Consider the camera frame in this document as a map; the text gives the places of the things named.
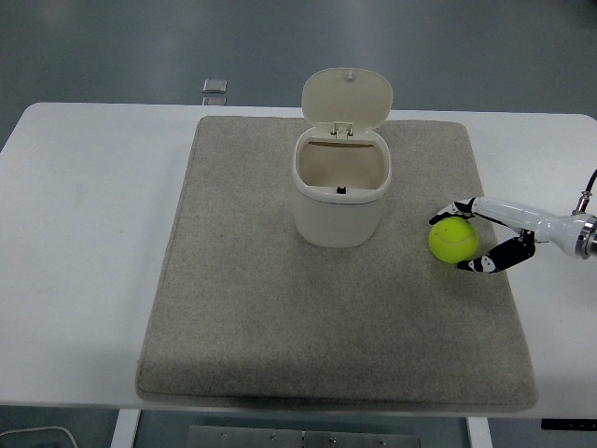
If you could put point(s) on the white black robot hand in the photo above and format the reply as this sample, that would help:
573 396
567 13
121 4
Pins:
555 226

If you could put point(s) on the yellow-green tennis ball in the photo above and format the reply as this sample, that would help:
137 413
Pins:
451 240

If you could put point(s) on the cream plastic bin with lid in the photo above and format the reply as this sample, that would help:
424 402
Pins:
336 210

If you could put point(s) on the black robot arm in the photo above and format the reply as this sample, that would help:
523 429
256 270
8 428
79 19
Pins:
591 235

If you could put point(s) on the black table control panel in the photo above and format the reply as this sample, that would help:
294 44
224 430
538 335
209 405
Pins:
569 424

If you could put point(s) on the white table leg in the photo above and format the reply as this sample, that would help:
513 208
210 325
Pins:
477 434
125 429

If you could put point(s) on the beige felt mat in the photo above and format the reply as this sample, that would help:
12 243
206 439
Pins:
280 303

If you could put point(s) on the grey metal plate with screws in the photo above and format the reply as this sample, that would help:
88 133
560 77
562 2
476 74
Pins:
289 438

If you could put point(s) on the small metal floor plate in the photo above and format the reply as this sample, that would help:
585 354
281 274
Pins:
214 100

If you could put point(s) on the large metal floor plate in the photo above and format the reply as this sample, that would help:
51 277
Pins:
214 85

